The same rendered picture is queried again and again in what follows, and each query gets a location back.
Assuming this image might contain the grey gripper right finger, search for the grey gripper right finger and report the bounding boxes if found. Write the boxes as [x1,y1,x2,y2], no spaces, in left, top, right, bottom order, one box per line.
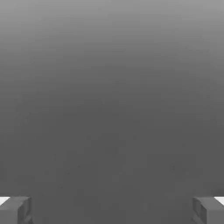
[191,196,224,224]

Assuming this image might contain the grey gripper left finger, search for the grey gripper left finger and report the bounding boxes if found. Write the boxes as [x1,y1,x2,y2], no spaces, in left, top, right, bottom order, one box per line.
[0,196,33,224]

